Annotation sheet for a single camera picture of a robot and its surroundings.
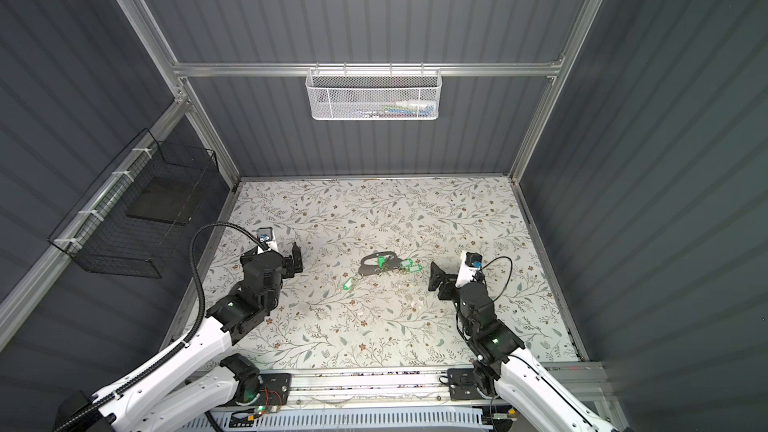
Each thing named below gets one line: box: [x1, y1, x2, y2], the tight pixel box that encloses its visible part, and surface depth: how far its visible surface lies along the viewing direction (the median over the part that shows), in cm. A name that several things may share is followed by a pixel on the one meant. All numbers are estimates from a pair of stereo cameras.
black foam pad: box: [126, 176, 203, 226], surface depth 77 cm
